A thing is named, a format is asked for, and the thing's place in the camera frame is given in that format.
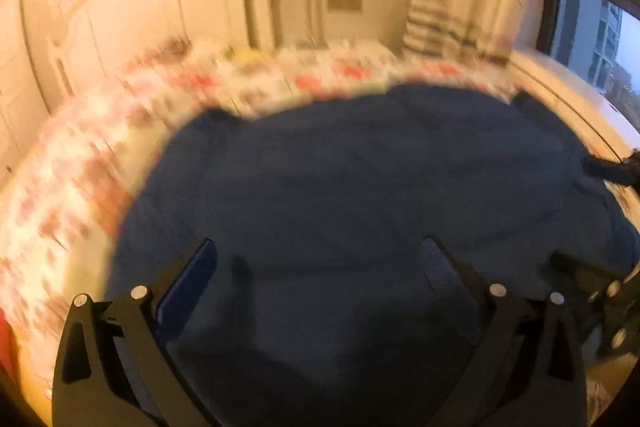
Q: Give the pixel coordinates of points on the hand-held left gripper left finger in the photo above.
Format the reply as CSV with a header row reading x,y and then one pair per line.
x,y
187,277

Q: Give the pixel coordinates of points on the white wardrobe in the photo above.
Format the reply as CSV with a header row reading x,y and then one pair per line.
x,y
15,107

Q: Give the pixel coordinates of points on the navy blue puffer jacket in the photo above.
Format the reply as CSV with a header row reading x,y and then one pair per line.
x,y
350,187

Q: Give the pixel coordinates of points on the dark framed window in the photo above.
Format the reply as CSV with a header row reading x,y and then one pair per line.
x,y
595,7

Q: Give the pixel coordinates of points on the yellow pillow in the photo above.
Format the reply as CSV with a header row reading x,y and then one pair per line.
x,y
252,55

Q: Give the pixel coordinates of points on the floral blanket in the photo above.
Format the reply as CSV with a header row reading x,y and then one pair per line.
x,y
75,187

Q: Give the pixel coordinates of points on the gold wall outlet plate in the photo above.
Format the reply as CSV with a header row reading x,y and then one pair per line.
x,y
344,2

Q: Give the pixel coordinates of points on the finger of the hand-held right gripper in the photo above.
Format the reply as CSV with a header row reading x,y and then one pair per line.
x,y
620,302
622,171

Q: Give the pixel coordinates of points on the white window ledge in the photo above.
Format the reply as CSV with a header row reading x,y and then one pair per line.
x,y
575,102

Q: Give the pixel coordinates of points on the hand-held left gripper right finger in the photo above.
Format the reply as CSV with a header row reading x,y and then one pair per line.
x,y
440,267

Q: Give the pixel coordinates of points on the yellow floral bedsheet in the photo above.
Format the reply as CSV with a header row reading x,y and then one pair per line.
x,y
37,387

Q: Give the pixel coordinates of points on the pink cloth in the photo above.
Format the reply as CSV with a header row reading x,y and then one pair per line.
x,y
5,347

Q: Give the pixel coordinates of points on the white wooden bed headboard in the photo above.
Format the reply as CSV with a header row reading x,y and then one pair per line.
x,y
150,7

